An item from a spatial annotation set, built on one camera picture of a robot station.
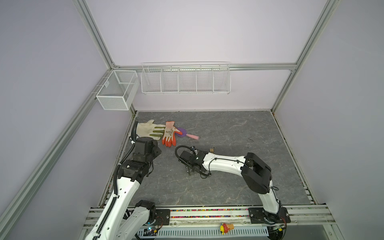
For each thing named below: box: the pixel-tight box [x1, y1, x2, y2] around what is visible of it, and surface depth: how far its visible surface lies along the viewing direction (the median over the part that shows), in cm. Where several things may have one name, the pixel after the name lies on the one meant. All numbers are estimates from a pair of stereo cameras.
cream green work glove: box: [136, 119, 166, 140], surface depth 111 cm
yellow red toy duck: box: [219, 223, 235, 235], surface depth 70 cm
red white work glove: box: [162, 121, 183, 148], surface depth 107 cm
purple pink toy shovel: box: [175, 127, 200, 140], surface depth 107 cm
